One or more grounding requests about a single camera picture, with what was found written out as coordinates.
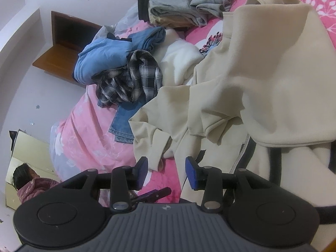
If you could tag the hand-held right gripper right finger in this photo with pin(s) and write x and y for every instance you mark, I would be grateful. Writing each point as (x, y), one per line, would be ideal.
(190, 173)

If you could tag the black cloth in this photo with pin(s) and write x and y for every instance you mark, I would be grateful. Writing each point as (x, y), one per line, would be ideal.
(142, 5)

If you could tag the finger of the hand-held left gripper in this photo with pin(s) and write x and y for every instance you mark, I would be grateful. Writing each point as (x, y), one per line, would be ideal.
(155, 195)

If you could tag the blue jeans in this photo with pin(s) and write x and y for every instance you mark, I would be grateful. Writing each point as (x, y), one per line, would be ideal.
(126, 120)

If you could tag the light blue garment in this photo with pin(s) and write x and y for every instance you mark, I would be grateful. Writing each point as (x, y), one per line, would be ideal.
(102, 57)

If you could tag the khaki garment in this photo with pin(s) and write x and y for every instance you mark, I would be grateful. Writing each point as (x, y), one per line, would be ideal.
(170, 21)

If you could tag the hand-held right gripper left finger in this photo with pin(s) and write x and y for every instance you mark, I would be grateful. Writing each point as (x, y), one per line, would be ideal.
(141, 172)

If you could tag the white fleece garment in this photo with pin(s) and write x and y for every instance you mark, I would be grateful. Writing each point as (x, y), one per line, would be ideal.
(178, 57)

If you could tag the beige zip jacket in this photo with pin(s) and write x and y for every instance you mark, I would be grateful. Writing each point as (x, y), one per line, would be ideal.
(262, 71)

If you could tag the blue denim garment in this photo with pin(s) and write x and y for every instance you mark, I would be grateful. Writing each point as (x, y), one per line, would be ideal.
(149, 38)

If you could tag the black white plaid shirt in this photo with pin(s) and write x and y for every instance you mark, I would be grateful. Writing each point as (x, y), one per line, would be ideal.
(136, 81)

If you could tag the brown wooden headboard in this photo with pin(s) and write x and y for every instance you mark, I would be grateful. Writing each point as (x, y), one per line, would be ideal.
(68, 39)

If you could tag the pale grey quilt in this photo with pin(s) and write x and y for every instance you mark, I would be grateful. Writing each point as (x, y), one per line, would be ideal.
(123, 21)

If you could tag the grey hoodie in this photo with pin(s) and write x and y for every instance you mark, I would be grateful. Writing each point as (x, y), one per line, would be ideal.
(170, 0)

